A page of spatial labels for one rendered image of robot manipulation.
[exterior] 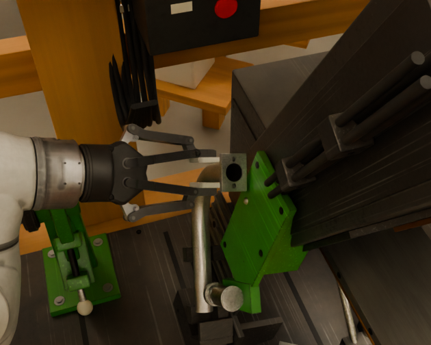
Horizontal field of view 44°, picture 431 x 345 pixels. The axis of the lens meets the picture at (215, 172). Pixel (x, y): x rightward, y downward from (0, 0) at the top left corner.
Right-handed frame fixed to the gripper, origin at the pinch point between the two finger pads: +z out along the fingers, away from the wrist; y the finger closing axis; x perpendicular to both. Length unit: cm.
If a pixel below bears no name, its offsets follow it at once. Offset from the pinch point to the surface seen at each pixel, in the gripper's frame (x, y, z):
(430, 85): -45.5, 5.5, -10.2
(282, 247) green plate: -6.5, -10.7, 7.2
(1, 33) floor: 279, 84, 9
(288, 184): -19.8, -1.3, -1.8
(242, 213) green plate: 0.1, -6.3, 4.7
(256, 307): -2.4, -20.0, 5.6
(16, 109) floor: 224, 32, 9
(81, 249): 26.9, -13.7, -12.3
